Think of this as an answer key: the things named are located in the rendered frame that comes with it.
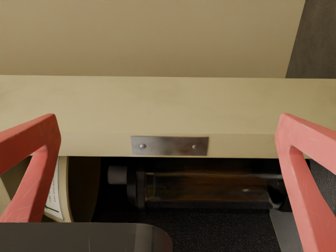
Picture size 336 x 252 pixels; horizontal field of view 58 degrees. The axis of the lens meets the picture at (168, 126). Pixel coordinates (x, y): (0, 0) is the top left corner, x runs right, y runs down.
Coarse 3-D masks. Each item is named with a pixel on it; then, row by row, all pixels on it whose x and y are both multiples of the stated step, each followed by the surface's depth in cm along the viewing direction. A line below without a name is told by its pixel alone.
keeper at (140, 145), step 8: (136, 136) 27; (144, 136) 27; (152, 136) 27; (160, 136) 27; (168, 136) 27; (176, 136) 27; (136, 144) 28; (144, 144) 28; (152, 144) 28; (160, 144) 28; (168, 144) 28; (176, 144) 28; (184, 144) 28; (192, 144) 28; (200, 144) 28; (136, 152) 28; (144, 152) 28; (152, 152) 28; (160, 152) 28; (168, 152) 28; (176, 152) 28; (184, 152) 28; (192, 152) 28; (200, 152) 28
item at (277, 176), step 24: (144, 168) 39; (168, 168) 39; (192, 168) 39; (216, 168) 39; (240, 168) 40; (264, 168) 40; (144, 192) 39; (168, 192) 40; (192, 192) 39; (216, 192) 39; (240, 192) 39; (264, 192) 39
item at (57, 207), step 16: (64, 160) 35; (80, 160) 50; (96, 160) 52; (64, 176) 35; (80, 176) 50; (96, 176) 51; (64, 192) 35; (80, 192) 49; (96, 192) 50; (48, 208) 37; (64, 208) 36; (80, 208) 47
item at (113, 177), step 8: (128, 160) 41; (112, 168) 43; (120, 168) 43; (128, 168) 40; (112, 176) 42; (120, 176) 42; (128, 176) 40; (128, 184) 40; (128, 192) 40; (128, 200) 42
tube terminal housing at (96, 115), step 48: (0, 96) 32; (48, 96) 32; (96, 96) 32; (144, 96) 32; (192, 96) 32; (240, 96) 32; (288, 96) 32; (96, 144) 28; (240, 144) 28; (0, 192) 32
